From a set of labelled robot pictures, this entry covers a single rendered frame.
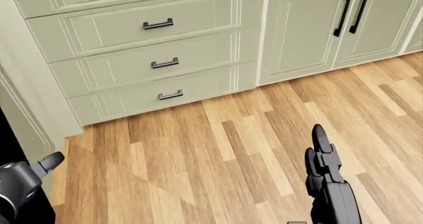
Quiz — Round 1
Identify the narrow green cabinet door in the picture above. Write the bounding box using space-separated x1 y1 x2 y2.
401 0 423 56

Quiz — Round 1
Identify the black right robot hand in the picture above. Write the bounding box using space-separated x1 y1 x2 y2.
305 123 365 224

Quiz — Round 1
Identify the small green drawer front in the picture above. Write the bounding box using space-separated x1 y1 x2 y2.
67 59 259 127

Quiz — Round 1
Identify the green cabinet side panel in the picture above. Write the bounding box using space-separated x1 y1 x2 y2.
0 0 86 207

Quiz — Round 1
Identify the large green drawer front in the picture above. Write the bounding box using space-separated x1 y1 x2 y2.
25 0 264 63

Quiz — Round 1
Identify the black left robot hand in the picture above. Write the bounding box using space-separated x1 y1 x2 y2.
0 151 65 205

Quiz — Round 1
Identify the long black door handle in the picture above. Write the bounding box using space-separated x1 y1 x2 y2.
348 0 371 35
332 0 354 38

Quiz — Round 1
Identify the medium green drawer front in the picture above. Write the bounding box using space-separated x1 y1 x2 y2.
49 29 261 98

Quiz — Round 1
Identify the short black drawer handle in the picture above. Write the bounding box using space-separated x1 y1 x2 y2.
143 18 174 30
157 89 184 101
151 57 180 69

